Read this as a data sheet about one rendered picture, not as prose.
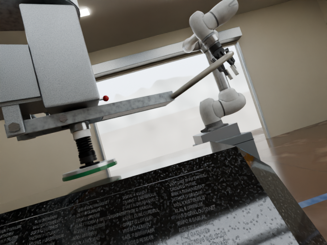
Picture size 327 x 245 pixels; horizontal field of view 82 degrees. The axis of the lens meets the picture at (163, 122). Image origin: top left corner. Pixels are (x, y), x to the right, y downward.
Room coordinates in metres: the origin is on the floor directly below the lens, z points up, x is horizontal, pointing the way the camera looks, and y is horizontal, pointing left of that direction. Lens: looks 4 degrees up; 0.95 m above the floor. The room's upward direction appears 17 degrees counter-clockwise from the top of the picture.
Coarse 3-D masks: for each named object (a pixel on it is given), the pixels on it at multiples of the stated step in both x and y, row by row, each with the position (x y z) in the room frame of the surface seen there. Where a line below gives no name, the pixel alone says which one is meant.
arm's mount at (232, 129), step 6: (228, 126) 1.49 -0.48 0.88; (234, 126) 1.49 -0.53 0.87; (210, 132) 1.48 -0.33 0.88; (216, 132) 1.48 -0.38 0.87; (222, 132) 1.48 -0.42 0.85; (228, 132) 1.49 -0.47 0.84; (234, 132) 1.49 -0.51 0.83; (198, 138) 1.58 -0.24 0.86; (204, 138) 1.47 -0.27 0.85; (210, 138) 1.47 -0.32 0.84; (216, 138) 1.48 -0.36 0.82; (222, 138) 1.48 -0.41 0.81
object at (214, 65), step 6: (228, 54) 0.87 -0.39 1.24; (222, 60) 0.84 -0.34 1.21; (210, 66) 0.83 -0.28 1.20; (216, 66) 0.83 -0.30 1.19; (204, 72) 0.83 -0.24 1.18; (210, 72) 0.84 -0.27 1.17; (192, 78) 0.85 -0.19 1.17; (198, 78) 0.83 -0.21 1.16; (186, 84) 0.85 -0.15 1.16; (192, 84) 0.85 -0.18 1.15; (180, 90) 0.88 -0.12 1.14; (174, 96) 0.91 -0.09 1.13
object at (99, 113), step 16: (144, 96) 0.86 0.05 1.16; (160, 96) 0.90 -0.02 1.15; (64, 112) 0.72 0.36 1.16; (80, 112) 0.74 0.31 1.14; (96, 112) 0.77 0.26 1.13; (112, 112) 0.80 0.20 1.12; (128, 112) 0.89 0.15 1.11; (16, 128) 0.62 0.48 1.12; (32, 128) 0.67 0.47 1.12; (48, 128) 0.69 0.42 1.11; (64, 128) 0.81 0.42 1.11
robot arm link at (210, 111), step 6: (204, 102) 1.57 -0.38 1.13; (210, 102) 1.56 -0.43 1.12; (216, 102) 1.56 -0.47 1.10; (204, 108) 1.56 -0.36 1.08; (210, 108) 1.55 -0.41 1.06; (216, 108) 1.55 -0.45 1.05; (222, 108) 1.55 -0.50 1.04; (204, 114) 1.57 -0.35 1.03; (210, 114) 1.55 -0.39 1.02; (216, 114) 1.55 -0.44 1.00; (222, 114) 1.57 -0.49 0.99; (204, 120) 1.59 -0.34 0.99; (210, 120) 1.56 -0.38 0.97; (216, 120) 1.56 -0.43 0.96
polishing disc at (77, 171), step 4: (104, 160) 0.88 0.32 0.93; (108, 160) 0.75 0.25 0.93; (112, 160) 0.77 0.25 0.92; (96, 164) 0.71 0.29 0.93; (100, 164) 0.72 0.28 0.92; (104, 164) 0.73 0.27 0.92; (84, 168) 0.69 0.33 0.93; (88, 168) 0.69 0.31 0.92; (92, 168) 0.70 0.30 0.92; (68, 172) 0.77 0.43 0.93; (72, 172) 0.69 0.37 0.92; (76, 172) 0.69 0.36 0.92; (80, 172) 0.69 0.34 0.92; (64, 176) 0.71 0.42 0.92
